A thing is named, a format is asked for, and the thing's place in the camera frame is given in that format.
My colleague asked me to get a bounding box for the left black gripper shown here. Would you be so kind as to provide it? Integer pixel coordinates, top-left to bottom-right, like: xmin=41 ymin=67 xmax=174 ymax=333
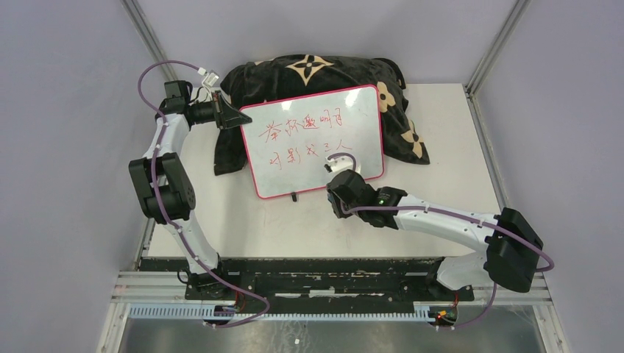
xmin=192 ymin=90 xmax=252 ymax=130

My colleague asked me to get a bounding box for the pink framed whiteboard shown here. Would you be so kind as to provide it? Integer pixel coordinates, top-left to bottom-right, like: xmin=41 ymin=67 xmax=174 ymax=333
xmin=241 ymin=85 xmax=385 ymax=199

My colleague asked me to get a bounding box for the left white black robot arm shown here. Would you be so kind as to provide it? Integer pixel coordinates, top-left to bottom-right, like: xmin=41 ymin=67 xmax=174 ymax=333
xmin=129 ymin=80 xmax=252 ymax=299

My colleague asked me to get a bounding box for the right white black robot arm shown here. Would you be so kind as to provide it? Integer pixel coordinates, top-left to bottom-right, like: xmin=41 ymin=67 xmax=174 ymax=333
xmin=326 ymin=170 xmax=545 ymax=300

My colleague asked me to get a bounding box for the black floral plush pillow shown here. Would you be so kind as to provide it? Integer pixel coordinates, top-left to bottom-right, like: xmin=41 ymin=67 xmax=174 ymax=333
xmin=220 ymin=54 xmax=430 ymax=165

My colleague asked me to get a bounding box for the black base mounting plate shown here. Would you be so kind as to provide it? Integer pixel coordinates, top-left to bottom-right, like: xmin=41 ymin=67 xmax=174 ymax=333
xmin=138 ymin=257 xmax=475 ymax=314

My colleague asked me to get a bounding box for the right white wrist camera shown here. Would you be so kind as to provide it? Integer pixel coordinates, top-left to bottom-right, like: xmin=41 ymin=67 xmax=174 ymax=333
xmin=324 ymin=157 xmax=361 ymax=175

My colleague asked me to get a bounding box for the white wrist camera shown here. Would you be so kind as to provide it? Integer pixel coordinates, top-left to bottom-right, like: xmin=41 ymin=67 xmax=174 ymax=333
xmin=324 ymin=157 xmax=361 ymax=175
xmin=202 ymin=71 xmax=219 ymax=90

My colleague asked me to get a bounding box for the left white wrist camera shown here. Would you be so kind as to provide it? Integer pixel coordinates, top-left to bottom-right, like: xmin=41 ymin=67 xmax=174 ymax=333
xmin=202 ymin=71 xmax=219 ymax=90

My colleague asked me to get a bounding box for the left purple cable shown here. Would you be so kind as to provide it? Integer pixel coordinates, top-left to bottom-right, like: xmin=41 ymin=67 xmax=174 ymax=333
xmin=137 ymin=60 xmax=272 ymax=329

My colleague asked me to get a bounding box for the purple cable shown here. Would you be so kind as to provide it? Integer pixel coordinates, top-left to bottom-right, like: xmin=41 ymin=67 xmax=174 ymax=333
xmin=137 ymin=60 xmax=272 ymax=329
xmin=326 ymin=151 xmax=556 ymax=329

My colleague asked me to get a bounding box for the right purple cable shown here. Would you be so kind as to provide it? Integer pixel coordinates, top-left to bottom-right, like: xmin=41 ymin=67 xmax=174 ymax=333
xmin=326 ymin=151 xmax=556 ymax=329

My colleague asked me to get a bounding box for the aluminium frame rail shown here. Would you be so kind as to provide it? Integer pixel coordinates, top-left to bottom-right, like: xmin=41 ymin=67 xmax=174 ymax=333
xmin=109 ymin=270 xmax=554 ymax=305

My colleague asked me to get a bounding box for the grey slotted cable duct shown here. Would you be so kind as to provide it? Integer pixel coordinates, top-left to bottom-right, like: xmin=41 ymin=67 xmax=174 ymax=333
xmin=128 ymin=304 xmax=434 ymax=324

